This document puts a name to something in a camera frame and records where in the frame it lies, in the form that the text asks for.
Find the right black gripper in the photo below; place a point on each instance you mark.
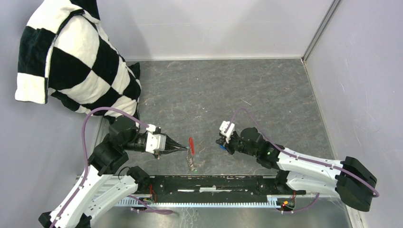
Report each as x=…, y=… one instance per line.
x=222, y=141

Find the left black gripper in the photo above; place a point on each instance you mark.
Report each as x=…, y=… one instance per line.
x=170, y=142

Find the metal key holder red handle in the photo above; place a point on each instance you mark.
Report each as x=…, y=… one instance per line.
x=190, y=155

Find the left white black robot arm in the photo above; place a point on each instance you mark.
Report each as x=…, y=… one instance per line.
x=81, y=208

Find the black white checkered cloth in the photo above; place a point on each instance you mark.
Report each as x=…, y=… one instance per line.
x=65, y=53

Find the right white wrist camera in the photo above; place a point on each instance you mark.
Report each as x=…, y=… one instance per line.
x=227, y=129

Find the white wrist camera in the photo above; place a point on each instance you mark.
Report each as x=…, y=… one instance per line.
x=227, y=129
x=155, y=140

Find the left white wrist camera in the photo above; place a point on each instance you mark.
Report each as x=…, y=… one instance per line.
x=155, y=140

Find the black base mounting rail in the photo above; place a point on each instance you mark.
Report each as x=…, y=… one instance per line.
x=213, y=189

